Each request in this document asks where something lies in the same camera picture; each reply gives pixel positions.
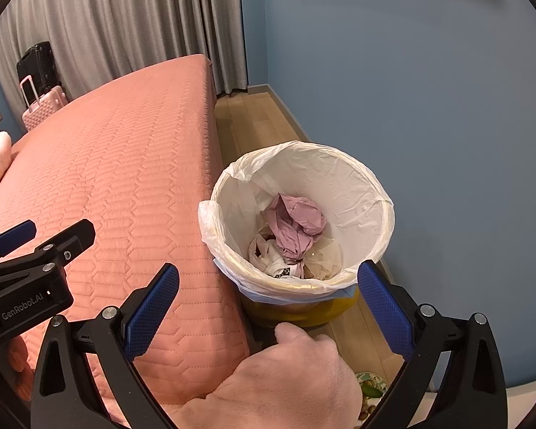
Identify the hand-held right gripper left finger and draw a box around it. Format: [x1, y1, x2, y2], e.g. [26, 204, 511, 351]
[29, 263, 180, 429]

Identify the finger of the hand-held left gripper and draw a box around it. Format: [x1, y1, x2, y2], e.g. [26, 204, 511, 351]
[0, 220, 36, 269]
[0, 219, 96, 314]

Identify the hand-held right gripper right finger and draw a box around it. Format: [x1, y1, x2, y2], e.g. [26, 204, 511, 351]
[357, 259, 509, 429]

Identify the yellow trash bin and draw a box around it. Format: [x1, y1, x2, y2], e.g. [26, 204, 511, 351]
[239, 288, 362, 329]

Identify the purple paper bag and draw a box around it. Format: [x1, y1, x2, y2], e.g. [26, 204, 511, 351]
[268, 193, 329, 278]

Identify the white cloth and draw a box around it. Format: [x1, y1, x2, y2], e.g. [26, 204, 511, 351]
[249, 237, 304, 278]

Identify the green patterned slipper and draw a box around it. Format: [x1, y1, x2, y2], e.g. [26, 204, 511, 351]
[355, 371, 389, 398]

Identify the pink quilted bed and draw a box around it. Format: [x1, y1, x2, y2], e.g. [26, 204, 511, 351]
[0, 54, 251, 416]

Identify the pink suitcase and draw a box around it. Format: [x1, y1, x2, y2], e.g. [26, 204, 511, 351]
[20, 76, 68, 132]

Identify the black suitcase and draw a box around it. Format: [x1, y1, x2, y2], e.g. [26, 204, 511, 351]
[17, 41, 63, 88]

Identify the grey curtain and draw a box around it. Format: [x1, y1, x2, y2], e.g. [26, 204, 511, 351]
[0, 0, 251, 99]

